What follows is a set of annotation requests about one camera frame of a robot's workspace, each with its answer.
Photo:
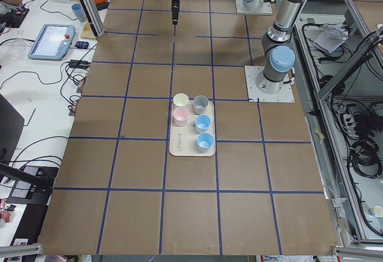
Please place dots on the blue teach pendant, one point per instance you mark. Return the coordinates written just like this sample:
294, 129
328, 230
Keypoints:
52, 43

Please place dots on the aluminium frame post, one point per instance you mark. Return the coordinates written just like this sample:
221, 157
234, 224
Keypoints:
93, 17

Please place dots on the outer light blue cup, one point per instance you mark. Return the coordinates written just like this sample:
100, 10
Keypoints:
205, 141

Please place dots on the pink plastic cup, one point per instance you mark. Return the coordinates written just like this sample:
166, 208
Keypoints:
181, 115

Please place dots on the wooden mug stand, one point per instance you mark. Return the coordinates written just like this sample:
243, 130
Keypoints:
87, 32

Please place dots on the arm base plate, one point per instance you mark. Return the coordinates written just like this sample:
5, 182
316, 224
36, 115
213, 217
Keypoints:
262, 90
262, 11

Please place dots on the light blue plastic cup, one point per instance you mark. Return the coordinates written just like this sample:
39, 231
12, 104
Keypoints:
202, 123

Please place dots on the blue cup on desk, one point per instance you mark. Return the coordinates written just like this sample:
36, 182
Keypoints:
79, 12

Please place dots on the grey plastic cup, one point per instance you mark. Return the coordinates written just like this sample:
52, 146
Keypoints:
200, 104

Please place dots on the beige serving tray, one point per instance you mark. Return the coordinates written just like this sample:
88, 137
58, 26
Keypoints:
183, 139

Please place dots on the cream plastic cup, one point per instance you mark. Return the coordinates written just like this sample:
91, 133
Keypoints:
180, 100

